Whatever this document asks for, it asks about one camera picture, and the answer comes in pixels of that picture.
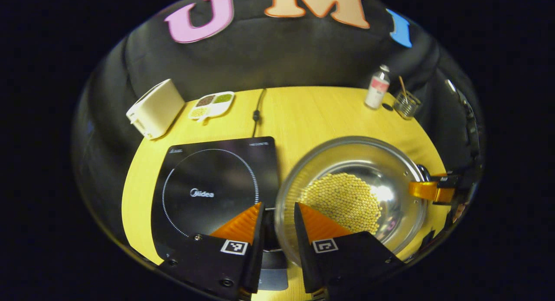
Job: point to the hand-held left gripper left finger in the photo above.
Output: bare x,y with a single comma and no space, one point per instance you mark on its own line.
256,266

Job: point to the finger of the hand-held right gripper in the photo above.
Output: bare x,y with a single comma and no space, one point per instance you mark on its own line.
427,190

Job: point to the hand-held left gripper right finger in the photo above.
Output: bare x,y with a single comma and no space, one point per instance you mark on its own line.
303,257

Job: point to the stainless steel pot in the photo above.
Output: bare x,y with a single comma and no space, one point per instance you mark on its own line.
390,162

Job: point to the pile of yellow soybeans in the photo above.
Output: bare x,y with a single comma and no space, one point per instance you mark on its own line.
342,197

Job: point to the black induction cooktop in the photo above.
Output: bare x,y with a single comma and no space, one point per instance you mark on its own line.
208,179

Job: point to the small glass jar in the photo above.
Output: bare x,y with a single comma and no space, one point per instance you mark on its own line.
406,106

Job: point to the thin wooden stick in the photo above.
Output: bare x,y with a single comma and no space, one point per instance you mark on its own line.
402,86

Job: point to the black bottle cap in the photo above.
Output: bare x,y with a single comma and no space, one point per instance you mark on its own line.
387,106

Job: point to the clear bottle pink label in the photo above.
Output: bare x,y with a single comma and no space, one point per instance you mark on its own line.
376,90

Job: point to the white divided bean dish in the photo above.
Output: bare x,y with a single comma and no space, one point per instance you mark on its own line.
212,106

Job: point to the white toaster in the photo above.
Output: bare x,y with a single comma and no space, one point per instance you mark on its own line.
156,110

